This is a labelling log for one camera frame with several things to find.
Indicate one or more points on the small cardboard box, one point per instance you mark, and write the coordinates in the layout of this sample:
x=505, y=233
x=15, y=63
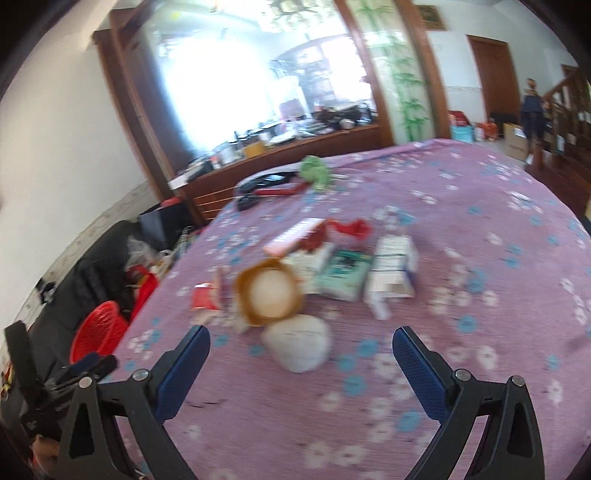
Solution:
x=254, y=149

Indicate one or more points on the white and blue box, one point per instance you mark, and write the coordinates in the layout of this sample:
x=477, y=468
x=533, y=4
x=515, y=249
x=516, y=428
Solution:
x=392, y=267

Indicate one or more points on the green cloth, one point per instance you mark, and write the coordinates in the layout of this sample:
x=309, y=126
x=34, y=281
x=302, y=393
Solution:
x=315, y=170

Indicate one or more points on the red foil-lined wrapper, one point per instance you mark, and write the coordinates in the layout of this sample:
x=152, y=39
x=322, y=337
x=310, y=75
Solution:
x=351, y=228

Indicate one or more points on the black sofa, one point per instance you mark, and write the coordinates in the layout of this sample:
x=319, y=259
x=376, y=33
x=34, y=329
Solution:
x=92, y=277

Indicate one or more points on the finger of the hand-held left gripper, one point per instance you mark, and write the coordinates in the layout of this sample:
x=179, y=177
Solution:
x=85, y=361
x=104, y=364

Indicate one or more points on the red flat case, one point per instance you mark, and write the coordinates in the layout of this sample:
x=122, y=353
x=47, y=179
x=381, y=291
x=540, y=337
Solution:
x=281, y=189

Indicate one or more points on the black key fob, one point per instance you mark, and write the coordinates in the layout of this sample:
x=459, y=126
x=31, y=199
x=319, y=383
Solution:
x=248, y=202

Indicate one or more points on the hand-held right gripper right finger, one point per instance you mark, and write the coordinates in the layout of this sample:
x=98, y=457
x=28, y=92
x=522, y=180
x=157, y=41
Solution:
x=418, y=374

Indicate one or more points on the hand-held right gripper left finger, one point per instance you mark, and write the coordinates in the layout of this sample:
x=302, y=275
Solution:
x=182, y=374

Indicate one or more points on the bamboo painted panel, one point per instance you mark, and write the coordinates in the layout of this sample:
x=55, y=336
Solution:
x=399, y=69

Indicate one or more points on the purple floral blanket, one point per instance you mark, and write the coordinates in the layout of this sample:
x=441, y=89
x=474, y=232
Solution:
x=461, y=240

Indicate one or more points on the wooden cabinet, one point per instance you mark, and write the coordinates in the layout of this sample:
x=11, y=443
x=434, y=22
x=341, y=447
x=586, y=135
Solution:
x=277, y=159

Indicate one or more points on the teal carton box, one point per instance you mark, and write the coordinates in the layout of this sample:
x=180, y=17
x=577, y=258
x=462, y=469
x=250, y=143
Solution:
x=344, y=274

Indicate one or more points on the black bag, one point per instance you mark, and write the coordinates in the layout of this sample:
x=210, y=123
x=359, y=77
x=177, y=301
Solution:
x=161, y=224

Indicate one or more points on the pink flat box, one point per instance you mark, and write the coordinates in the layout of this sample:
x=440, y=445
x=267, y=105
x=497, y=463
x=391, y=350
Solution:
x=293, y=237

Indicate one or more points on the black flat device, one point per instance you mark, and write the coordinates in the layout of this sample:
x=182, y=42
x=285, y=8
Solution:
x=263, y=180

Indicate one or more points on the framed wall picture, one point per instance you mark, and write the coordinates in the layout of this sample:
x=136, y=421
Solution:
x=431, y=17

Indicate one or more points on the clear plastic bag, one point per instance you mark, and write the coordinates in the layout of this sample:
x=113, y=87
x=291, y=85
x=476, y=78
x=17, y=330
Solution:
x=141, y=251

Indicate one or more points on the wooden stair railing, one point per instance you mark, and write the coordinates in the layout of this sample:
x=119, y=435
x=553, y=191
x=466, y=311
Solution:
x=570, y=110

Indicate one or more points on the roll of brown tape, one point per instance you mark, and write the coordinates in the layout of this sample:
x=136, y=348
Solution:
x=270, y=293

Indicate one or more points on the brown wooden door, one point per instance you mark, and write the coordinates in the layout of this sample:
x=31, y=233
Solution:
x=496, y=78

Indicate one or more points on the red plastic basket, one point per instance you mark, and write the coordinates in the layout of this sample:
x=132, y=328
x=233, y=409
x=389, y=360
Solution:
x=99, y=330

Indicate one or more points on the small red packet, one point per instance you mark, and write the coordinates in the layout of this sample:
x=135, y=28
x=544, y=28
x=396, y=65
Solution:
x=205, y=297

